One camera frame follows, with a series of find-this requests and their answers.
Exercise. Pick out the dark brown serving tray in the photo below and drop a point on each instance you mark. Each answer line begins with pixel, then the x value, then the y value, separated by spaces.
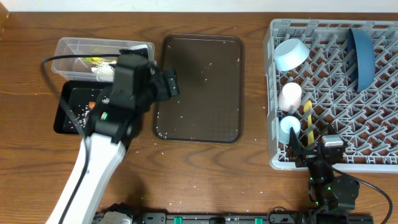
pixel 210 75

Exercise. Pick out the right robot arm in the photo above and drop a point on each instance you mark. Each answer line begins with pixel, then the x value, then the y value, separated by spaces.
pixel 334 196

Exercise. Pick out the light blue bowl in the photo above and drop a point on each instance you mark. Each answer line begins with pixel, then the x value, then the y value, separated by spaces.
pixel 290 54

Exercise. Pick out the white rice pile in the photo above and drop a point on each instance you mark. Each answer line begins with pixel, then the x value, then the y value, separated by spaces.
pixel 79 101

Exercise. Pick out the yellow plastic spoon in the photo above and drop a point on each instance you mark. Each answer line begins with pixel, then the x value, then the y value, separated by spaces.
pixel 306 108

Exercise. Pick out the grey dishwasher rack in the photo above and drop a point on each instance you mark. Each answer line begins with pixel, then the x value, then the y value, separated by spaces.
pixel 366 120

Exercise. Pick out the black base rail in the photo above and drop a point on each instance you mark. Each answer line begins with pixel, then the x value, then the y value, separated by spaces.
pixel 123 213

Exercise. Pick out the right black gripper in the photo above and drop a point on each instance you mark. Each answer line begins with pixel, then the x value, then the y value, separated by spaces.
pixel 294 150

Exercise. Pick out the light blue cup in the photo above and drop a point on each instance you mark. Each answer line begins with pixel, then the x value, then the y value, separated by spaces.
pixel 286 124

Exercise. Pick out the white napkin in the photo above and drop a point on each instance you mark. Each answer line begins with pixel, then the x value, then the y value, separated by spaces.
pixel 103 69

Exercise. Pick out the orange carrot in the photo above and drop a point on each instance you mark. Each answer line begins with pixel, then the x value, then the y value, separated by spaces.
pixel 91 105

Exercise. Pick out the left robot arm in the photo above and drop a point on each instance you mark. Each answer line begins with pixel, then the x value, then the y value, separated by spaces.
pixel 110 128

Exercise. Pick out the dark blue plate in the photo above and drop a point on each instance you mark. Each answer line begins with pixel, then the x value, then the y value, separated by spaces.
pixel 361 42

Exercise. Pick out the pink cup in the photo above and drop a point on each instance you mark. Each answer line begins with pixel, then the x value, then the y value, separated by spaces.
pixel 290 96

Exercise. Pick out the clear plastic bin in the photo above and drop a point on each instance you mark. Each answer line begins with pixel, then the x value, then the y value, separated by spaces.
pixel 78 69

